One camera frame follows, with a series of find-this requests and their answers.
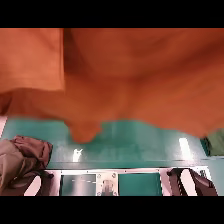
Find orange T-shirt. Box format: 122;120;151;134
0;27;224;145

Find maroon garment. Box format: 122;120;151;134
10;134;54;172

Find silver frame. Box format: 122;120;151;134
43;165;214;197

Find olive grey garment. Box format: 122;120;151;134
0;138;37;194

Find green garment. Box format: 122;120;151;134
203;127;224;157

